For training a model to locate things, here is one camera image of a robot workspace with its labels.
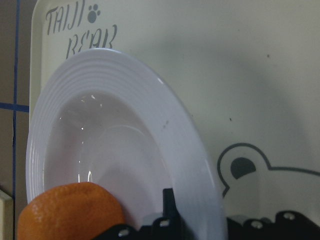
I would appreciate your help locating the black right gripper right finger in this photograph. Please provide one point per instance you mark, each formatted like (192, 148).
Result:
(288, 225)

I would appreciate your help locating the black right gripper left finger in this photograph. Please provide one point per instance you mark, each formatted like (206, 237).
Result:
(167, 227)

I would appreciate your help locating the orange fruit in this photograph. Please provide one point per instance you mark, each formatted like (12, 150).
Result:
(76, 211)

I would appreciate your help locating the white ceramic plate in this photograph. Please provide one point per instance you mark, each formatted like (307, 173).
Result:
(105, 117)

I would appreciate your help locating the cream bear tray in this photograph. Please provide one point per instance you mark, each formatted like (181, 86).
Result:
(248, 72)

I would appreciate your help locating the bamboo cutting board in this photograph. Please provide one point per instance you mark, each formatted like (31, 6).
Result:
(6, 216)

